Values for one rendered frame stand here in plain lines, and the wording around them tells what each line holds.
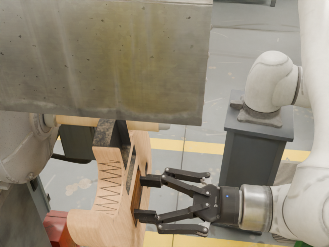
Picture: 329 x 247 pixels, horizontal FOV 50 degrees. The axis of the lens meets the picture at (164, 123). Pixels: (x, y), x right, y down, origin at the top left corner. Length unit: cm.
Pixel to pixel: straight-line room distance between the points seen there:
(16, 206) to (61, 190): 121
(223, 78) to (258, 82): 163
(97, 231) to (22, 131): 22
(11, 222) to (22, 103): 57
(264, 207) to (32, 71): 49
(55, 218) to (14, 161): 70
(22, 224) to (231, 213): 57
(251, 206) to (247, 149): 85
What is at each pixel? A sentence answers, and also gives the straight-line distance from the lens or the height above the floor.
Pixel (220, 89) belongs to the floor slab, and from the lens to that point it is 287.
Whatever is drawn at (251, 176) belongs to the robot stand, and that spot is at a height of 43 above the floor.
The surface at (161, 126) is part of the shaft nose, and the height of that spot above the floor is 125.
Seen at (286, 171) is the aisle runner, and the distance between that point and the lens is 231.
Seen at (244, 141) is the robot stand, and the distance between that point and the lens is 151.
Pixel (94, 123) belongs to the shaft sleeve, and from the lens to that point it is 62.
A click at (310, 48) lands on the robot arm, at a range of 81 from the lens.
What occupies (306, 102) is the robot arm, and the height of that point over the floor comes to 84.
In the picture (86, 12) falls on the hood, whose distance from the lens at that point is 35.
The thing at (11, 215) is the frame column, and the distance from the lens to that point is 97.
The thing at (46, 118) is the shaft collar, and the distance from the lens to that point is 64.
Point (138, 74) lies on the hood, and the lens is 36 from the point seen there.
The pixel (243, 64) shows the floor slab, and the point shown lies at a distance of 322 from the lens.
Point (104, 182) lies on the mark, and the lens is 61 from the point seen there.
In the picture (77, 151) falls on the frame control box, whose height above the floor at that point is 95.
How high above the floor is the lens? 165
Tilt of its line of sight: 41 degrees down
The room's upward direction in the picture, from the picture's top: straight up
